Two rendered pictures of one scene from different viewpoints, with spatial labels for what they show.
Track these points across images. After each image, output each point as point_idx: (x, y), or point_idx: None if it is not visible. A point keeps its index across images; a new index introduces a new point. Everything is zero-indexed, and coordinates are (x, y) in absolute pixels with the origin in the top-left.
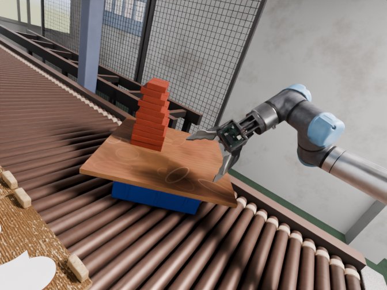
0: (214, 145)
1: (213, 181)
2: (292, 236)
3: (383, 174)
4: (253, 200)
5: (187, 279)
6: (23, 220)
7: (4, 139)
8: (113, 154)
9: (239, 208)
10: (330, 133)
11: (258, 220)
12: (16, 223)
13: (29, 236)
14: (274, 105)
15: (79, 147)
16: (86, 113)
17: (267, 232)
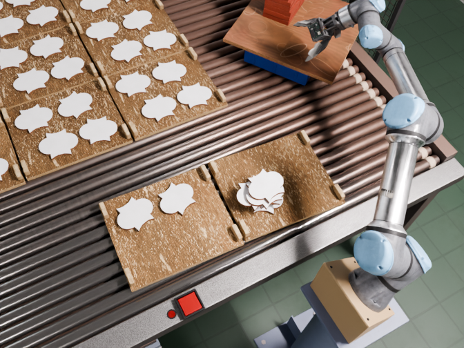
0: None
1: (305, 61)
2: None
3: (400, 73)
4: (377, 85)
5: (279, 119)
6: (194, 67)
7: (172, 1)
8: (246, 27)
9: (355, 89)
10: (364, 41)
11: (367, 103)
12: (192, 68)
13: (198, 76)
14: (350, 10)
15: (224, 10)
16: None
17: (367, 113)
